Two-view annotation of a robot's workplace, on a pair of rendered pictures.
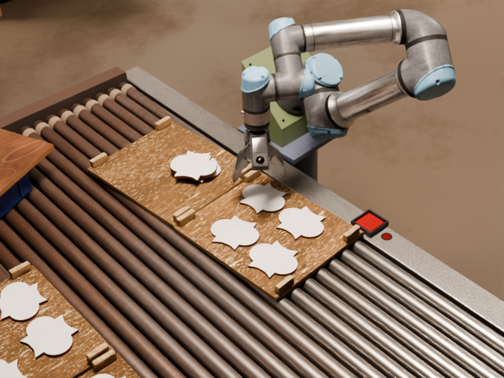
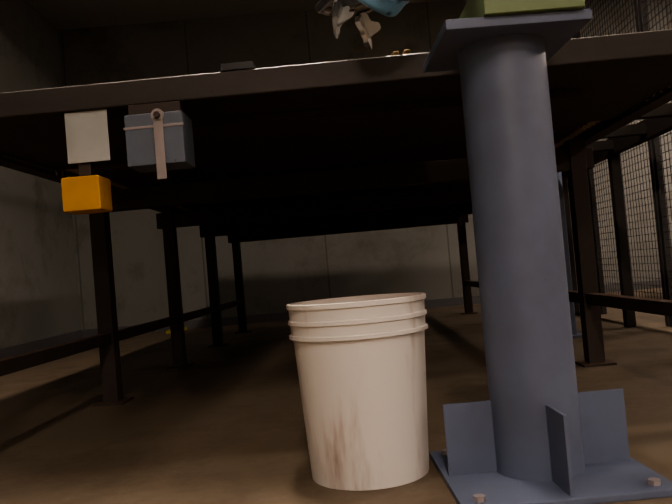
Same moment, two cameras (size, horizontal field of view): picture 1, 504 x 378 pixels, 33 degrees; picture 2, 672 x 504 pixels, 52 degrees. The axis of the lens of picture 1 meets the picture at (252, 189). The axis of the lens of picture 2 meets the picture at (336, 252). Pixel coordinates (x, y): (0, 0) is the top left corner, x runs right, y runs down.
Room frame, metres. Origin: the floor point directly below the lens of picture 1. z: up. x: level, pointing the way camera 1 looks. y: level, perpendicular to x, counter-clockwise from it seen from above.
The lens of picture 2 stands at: (2.98, -1.44, 0.43)
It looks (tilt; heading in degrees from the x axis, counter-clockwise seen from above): 2 degrees up; 130
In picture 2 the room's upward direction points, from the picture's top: 5 degrees counter-clockwise
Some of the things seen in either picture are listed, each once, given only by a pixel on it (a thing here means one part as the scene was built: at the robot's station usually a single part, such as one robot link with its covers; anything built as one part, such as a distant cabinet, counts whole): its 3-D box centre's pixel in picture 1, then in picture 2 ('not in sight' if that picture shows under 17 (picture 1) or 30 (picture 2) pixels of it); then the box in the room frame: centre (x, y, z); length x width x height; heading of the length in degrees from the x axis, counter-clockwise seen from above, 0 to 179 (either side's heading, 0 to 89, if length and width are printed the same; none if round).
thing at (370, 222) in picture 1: (369, 223); not in sight; (1.78, -0.33, 0.92); 0.06 x 0.06 x 0.01; 39
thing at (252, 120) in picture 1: (255, 114); not in sight; (1.91, -0.02, 1.23); 0.08 x 0.08 x 0.05
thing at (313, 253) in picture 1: (267, 231); not in sight; (1.77, -0.04, 0.93); 0.41 x 0.35 x 0.02; 42
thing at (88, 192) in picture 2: not in sight; (84, 162); (1.49, -0.57, 0.74); 0.09 x 0.08 x 0.24; 39
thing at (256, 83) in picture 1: (256, 89); not in sight; (1.91, -0.03, 1.31); 0.09 x 0.08 x 0.11; 98
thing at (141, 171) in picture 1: (172, 170); not in sight; (2.08, 0.24, 0.93); 0.41 x 0.35 x 0.02; 44
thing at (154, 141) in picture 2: not in sight; (160, 144); (1.63, -0.46, 0.77); 0.14 x 0.11 x 0.18; 39
